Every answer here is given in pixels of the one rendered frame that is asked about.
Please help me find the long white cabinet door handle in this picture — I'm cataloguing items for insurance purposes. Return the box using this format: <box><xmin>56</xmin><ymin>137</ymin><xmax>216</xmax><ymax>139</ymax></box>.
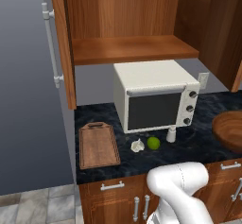
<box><xmin>41</xmin><ymin>2</ymin><xmax>65</xmax><ymax>89</ymax></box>

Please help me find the green lime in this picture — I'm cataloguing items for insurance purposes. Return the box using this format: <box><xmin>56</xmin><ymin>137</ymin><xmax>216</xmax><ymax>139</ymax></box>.
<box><xmin>147</xmin><ymin>136</ymin><xmax>162</xmax><ymax>150</ymax></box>

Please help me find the white wall outlet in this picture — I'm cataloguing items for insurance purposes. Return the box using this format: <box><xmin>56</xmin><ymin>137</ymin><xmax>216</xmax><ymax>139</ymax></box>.
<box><xmin>198</xmin><ymin>72</ymin><xmax>211</xmax><ymax>90</ymax></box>

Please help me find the white drawer handle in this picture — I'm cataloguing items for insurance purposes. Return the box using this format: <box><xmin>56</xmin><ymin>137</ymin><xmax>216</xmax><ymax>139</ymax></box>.
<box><xmin>219</xmin><ymin>161</ymin><xmax>242</xmax><ymax>171</ymax></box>
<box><xmin>100</xmin><ymin>181</ymin><xmax>126</xmax><ymax>192</ymax></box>

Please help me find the white condiment bottle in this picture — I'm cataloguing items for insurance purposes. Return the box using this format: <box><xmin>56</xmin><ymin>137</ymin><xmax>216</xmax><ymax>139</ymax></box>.
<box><xmin>165</xmin><ymin>126</ymin><xmax>178</xmax><ymax>144</ymax></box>

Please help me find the white garlic bulb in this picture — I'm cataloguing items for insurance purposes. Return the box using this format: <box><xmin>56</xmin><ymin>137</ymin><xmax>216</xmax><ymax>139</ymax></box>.
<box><xmin>130</xmin><ymin>138</ymin><xmax>146</xmax><ymax>154</ymax></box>

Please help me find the white base cabinet door handle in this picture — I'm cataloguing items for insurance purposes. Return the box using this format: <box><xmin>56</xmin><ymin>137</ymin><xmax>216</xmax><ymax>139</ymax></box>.
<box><xmin>142</xmin><ymin>194</ymin><xmax>150</xmax><ymax>221</ymax></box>
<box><xmin>231</xmin><ymin>177</ymin><xmax>242</xmax><ymax>202</ymax></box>
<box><xmin>132</xmin><ymin>196</ymin><xmax>140</xmax><ymax>222</ymax></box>

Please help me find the white toaster oven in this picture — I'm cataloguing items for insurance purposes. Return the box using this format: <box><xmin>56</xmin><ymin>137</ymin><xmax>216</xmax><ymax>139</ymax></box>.
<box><xmin>112</xmin><ymin>60</ymin><xmax>201</xmax><ymax>134</ymax></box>

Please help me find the wooden base cabinet door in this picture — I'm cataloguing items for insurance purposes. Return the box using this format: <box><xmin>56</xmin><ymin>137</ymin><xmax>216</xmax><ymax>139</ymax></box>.
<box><xmin>140</xmin><ymin>190</ymin><xmax>163</xmax><ymax>224</ymax></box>
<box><xmin>197</xmin><ymin>177</ymin><xmax>242</xmax><ymax>224</ymax></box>
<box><xmin>79</xmin><ymin>193</ymin><xmax>142</xmax><ymax>224</ymax></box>

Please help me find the wooden drawer front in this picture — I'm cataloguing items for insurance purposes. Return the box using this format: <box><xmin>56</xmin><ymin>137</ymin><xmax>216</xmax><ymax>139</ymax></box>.
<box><xmin>78</xmin><ymin>174</ymin><xmax>151</xmax><ymax>201</ymax></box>
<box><xmin>203</xmin><ymin>158</ymin><xmax>242</xmax><ymax>184</ymax></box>

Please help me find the wooden cutting board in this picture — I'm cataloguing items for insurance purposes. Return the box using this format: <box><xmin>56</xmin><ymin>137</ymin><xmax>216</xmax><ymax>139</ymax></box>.
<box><xmin>78</xmin><ymin>121</ymin><xmax>122</xmax><ymax>170</ymax></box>

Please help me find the open wooden wall cabinet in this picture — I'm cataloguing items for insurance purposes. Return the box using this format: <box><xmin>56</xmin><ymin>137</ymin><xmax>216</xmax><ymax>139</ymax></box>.
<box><xmin>64</xmin><ymin>0</ymin><xmax>216</xmax><ymax>66</ymax></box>

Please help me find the brown wooden bowl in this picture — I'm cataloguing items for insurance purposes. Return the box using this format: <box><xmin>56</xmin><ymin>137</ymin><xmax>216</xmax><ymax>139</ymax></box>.
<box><xmin>211</xmin><ymin>110</ymin><xmax>242</xmax><ymax>154</ymax></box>

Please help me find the wooden cabinet door with handle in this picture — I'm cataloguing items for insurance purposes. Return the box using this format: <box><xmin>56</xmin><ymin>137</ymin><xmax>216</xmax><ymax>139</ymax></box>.
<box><xmin>49</xmin><ymin>0</ymin><xmax>78</xmax><ymax>111</ymax></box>

